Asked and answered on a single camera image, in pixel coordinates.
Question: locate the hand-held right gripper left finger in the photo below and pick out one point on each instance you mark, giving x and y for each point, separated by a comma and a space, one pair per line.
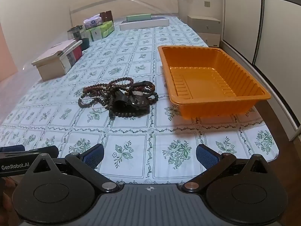
94, 156

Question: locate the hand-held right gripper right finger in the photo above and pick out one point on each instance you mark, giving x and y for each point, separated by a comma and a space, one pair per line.
205, 156

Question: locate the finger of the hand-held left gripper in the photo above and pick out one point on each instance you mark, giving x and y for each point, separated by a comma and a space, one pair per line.
44, 149
11, 148

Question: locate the orange plastic tray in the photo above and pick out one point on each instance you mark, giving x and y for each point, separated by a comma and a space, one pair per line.
204, 84

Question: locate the dark green glass jar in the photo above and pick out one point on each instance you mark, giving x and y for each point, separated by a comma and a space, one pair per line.
75, 34

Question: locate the white nightstand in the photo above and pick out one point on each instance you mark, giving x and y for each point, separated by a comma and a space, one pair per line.
207, 31

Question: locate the green tissue pack bundle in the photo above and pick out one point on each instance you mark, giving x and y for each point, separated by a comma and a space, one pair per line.
101, 31

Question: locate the purple white tissue pack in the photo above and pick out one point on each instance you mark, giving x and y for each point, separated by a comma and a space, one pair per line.
93, 22

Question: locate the brown box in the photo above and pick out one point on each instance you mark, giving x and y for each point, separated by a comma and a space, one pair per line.
107, 16

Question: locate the white flat box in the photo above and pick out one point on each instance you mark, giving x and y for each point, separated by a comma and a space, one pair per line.
143, 24

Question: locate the white grey wardrobe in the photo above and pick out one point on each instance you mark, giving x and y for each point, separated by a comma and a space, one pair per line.
239, 16

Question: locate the grey flat box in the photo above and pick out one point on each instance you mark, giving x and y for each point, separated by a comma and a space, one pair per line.
160, 18

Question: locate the green flat box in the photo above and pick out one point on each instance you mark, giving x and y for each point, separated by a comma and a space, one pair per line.
138, 17

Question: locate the white headboard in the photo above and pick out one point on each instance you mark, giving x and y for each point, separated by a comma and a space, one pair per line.
122, 7

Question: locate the wall socket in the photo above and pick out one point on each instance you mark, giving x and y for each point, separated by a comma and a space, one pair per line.
207, 3

